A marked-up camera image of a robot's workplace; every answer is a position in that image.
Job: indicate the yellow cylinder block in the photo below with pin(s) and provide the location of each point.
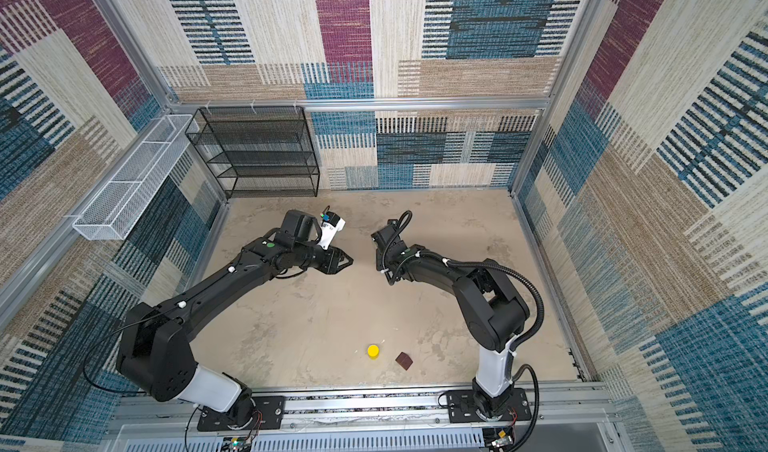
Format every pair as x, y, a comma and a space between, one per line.
373, 351

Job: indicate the aluminium front rail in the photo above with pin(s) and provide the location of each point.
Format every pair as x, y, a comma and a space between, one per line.
567, 416

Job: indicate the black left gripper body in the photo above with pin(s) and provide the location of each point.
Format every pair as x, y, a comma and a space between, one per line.
326, 261

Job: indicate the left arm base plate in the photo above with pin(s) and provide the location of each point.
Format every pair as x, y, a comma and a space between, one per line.
264, 413

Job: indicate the black wire shelf rack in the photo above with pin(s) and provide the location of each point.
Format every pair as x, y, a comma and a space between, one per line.
257, 152

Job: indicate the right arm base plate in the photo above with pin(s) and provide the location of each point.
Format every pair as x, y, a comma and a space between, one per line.
469, 406

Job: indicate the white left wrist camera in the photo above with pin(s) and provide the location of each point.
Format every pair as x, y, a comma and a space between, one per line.
331, 224

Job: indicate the white wire mesh basket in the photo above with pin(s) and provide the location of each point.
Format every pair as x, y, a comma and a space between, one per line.
114, 211

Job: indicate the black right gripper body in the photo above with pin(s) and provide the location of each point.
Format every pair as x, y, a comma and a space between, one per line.
382, 261

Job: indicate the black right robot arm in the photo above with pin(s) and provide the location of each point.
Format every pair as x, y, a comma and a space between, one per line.
501, 309

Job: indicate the dark brown square block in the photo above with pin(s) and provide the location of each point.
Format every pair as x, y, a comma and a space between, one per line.
404, 361

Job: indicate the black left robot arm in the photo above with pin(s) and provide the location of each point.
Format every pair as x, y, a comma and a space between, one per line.
155, 351

